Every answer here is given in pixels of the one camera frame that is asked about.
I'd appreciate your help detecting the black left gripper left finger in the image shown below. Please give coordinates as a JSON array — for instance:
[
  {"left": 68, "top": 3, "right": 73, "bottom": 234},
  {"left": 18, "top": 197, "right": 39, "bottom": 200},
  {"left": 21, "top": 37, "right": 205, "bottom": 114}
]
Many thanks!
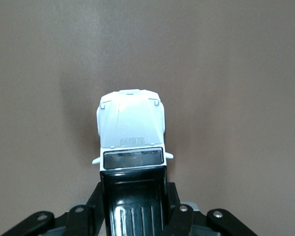
[{"left": 1, "top": 182, "right": 108, "bottom": 236}]

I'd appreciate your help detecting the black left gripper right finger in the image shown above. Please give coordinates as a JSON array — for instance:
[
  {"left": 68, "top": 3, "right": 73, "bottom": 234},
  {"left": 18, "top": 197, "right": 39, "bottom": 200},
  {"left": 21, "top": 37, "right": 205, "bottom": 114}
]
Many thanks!
[{"left": 162, "top": 182, "right": 258, "bottom": 236}]

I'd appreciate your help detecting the white jeep toy black roof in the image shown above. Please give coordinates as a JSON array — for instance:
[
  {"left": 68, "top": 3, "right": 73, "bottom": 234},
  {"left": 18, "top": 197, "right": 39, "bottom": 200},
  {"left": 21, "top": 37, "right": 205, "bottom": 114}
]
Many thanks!
[{"left": 92, "top": 88, "right": 175, "bottom": 236}]

